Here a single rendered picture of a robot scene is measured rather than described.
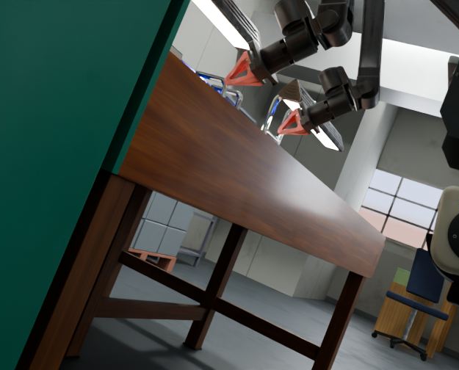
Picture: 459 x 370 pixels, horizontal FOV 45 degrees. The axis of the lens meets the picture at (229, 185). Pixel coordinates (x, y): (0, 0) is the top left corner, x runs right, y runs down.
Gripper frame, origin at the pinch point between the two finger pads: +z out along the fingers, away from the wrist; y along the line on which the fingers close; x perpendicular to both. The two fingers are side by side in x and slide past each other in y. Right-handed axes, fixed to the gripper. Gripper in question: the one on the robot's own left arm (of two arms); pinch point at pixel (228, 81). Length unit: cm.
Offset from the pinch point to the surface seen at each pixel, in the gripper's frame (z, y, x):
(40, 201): 7, 56, 37
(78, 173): 4, 52, 34
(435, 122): -63, -799, -250
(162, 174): 4.4, 31.5, 28.6
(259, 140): -4.2, 5.7, 18.4
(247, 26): -2.6, -22.6, -26.1
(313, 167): 104, -586, -183
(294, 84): -1, -67, -29
